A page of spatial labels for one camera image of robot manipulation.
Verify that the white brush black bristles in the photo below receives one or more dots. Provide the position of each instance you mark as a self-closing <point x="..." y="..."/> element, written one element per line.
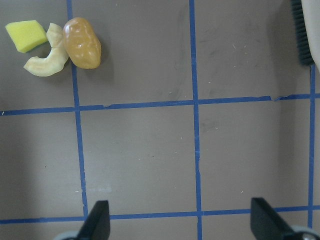
<point x="306" y="17"/>

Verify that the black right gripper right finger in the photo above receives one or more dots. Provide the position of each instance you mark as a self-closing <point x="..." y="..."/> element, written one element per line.
<point x="267" y="224"/>

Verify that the brown potato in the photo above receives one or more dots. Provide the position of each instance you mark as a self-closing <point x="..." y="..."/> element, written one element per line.
<point x="82" y="44"/>

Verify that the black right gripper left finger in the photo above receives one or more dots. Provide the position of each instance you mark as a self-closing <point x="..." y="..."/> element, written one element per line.
<point x="97" y="226"/>

